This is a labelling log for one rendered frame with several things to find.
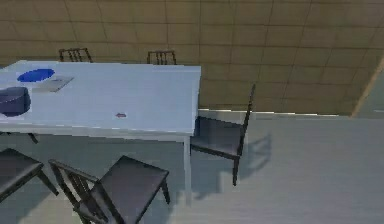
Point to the blue plate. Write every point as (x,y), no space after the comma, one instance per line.
(36,75)

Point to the pale blue dining table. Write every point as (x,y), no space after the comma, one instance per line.
(133,96)

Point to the pale grey flat napkin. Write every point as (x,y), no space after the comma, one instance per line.
(53,83)

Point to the dark blue grey bowl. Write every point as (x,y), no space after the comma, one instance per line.
(14,100)

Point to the small red grey object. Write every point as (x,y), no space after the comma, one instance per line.
(120,115)

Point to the dark grey dining chair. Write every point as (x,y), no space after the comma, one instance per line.
(126,186)
(76,55)
(15,170)
(216,138)
(162,57)

